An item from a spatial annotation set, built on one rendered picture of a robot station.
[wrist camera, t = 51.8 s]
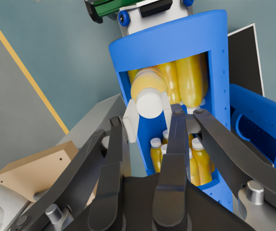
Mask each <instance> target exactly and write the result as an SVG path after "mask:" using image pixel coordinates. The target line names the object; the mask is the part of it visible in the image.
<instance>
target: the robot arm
mask: <svg viewBox="0 0 276 231"><path fill-rule="evenodd" d="M161 95H162V104H163V110H164V115H165V120H166V124H167V129H168V143H167V150H166V153H165V154H163V156H162V164H161V169H160V172H158V173H155V174H152V175H149V176H146V177H134V176H131V165H130V148H129V142H131V143H135V142H136V138H137V131H138V124H139V117H140V116H139V113H138V111H137V108H136V102H135V99H130V100H129V103H128V106H127V108H126V111H125V114H124V115H121V116H114V117H112V118H110V119H109V123H110V126H111V130H109V131H106V132H105V130H104V129H98V130H96V131H95V132H94V133H93V134H92V135H91V136H90V137H89V139H88V140H87V141H86V143H85V144H84V145H83V146H82V148H81V149H80V150H79V152H78V153H77V154H76V156H75V157H74V158H73V160H72V161H71V162H70V163H69V164H68V166H67V167H66V168H65V170H64V171H63V172H62V173H61V175H60V176H59V177H58V179H57V180H56V181H55V183H54V184H53V185H52V187H50V188H48V189H46V190H44V191H42V192H38V193H35V194H34V195H33V197H32V198H33V199H34V200H35V201H36V202H31V201H29V200H28V199H26V198H25V197H24V196H22V195H20V194H19V193H17V192H15V191H13V190H12V189H10V188H8V187H5V186H3V185H1V184H0V231H276V168H274V167H273V166H271V165H269V164H267V163H265V162H264V161H262V160H261V159H260V158H259V157H258V156H257V155H256V154H255V153H254V152H252V151H251V150H250V149H249V148H248V147H247V146H246V145H245V144H244V143H243V142H241V141H240V140H239V139H238V138H237V137H236V136H235V135H234V134H233V133H232V132H230V131H229V130H228V129H227V128H226V127H225V126H224V125H223V124H222V123H221V122H220V121H219V120H218V119H217V118H215V117H214V116H213V115H212V114H211V113H210V112H209V111H208V110H206V109H203V108H199V109H196V110H194V111H193V113H192V114H186V113H185V111H184V110H183V109H182V107H181V105H180V104H179V103H176V104H170V103H169V100H168V95H167V92H166V91H163V92H161ZM188 133H195V134H196V136H197V138H198V140H199V141H200V143H201V145H202V146H203V148H204V149H205V151H206V152H207V154H208V155H209V157H210V159H211V160H212V162H213V164H214V165H215V167H216V168H217V170H218V171H219V173H220V174H221V176H222V177H223V179H224V181H225V182H226V184H227V185H228V187H229V189H230V190H231V192H232V193H233V195H234V196H235V198H236V199H237V200H238V209H239V212H240V214H241V215H242V217H243V218H244V220H242V219H241V218H239V217H238V216H236V215H235V214H234V213H233V212H231V211H230V210H228V209H227V208H225V207H224V206H223V205H221V204H220V203H219V202H217V201H216V200H215V199H213V198H212V197H210V196H209V195H208V194H206V193H205V192H203V191H202V190H201V189H199V188H198V187H197V186H195V185H194V184H193V183H191V177H190V160H189V135H188ZM128 139H129V142H128ZM97 181H98V184H97V190H96V196H95V198H94V199H93V200H92V202H91V203H90V204H89V205H88V206H87V202H88V200H89V198H90V196H91V194H92V192H93V190H94V187H95V185H96V183H97Z"/></svg>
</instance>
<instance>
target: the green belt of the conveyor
mask: <svg viewBox="0 0 276 231"><path fill-rule="evenodd" d="M142 1H145V0H97V1H95V2H93V3H94V6H95V9H96V11H97V14H98V15H99V17H104V16H107V15H110V14H113V13H116V12H118V11H119V9H120V8H122V7H126V6H133V5H136V4H137V3H139V2H142Z"/></svg>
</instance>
